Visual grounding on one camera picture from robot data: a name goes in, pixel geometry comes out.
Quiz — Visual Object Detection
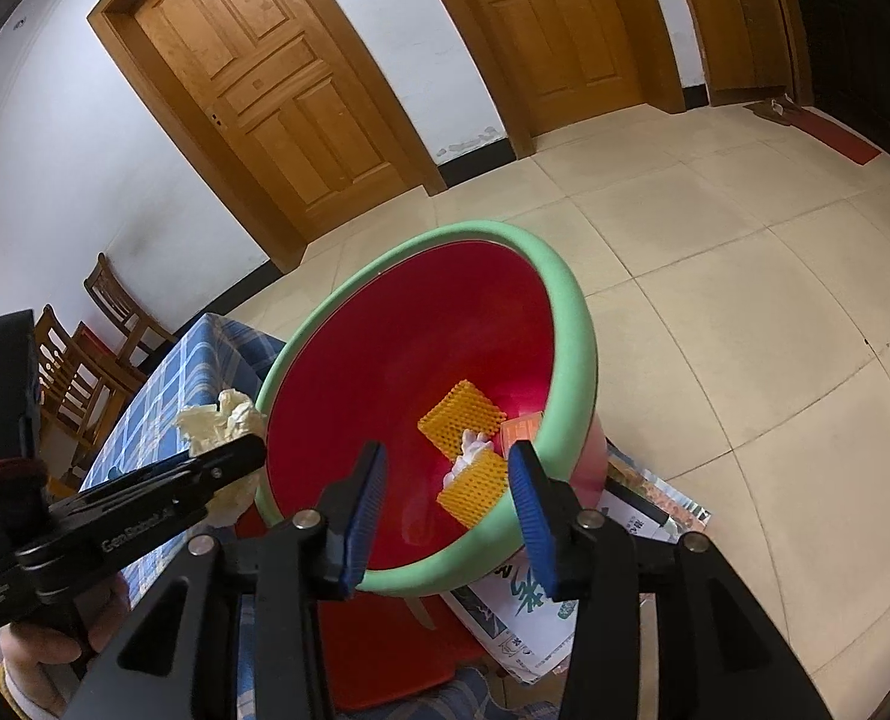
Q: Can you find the blue plaid tablecloth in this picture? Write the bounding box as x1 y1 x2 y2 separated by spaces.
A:
77 313 558 720

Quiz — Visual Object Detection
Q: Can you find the yellow foam fruit net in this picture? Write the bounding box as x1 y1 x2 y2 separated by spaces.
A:
418 381 507 458
437 454 510 527

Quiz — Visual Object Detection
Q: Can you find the person's left hand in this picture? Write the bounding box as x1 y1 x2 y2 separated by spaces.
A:
0 574 129 692

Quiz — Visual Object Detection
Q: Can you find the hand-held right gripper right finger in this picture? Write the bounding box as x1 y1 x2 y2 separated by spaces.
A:
506 439 828 720

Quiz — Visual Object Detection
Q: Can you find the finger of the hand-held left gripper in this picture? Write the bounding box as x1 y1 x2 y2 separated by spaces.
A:
47 435 267 522

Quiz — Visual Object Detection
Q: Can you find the wooden panel door with handle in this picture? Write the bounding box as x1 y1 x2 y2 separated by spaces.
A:
407 0 686 158

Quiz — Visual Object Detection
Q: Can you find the wooden cabinet door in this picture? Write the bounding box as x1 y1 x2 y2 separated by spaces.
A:
670 0 813 110

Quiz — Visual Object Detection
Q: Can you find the tall wooden chair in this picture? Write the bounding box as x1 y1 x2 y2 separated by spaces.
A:
32 305 146 466

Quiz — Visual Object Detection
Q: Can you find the orange cardboard box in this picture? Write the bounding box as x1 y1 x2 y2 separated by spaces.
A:
501 412 547 451

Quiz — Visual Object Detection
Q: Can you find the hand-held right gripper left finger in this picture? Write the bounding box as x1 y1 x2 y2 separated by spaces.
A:
62 441 389 720

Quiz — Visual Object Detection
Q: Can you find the white tissue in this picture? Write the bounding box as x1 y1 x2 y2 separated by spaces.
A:
445 427 495 488

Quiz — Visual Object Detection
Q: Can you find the silver printed bag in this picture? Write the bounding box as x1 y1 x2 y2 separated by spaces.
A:
602 454 712 541

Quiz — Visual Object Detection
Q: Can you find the cream paper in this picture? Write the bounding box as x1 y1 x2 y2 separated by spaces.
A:
175 388 267 527

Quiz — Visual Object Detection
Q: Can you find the red doormat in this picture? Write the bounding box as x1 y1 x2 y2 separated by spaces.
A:
797 109 882 166

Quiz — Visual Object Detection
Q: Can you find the red bin with green rim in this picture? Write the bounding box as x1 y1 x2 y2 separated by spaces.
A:
253 220 609 715

